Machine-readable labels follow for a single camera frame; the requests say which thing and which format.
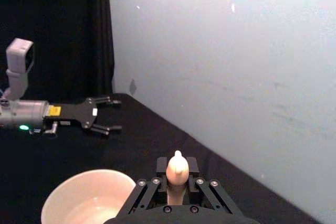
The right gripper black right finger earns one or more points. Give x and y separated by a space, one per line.
207 192

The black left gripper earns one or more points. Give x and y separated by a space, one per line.
74 113

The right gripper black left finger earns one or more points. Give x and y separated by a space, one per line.
148 192

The cream plastic piece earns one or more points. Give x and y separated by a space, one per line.
177 169

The black table cloth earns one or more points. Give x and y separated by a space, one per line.
78 153

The white bowl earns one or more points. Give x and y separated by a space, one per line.
78 200

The black curtain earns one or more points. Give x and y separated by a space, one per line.
65 24

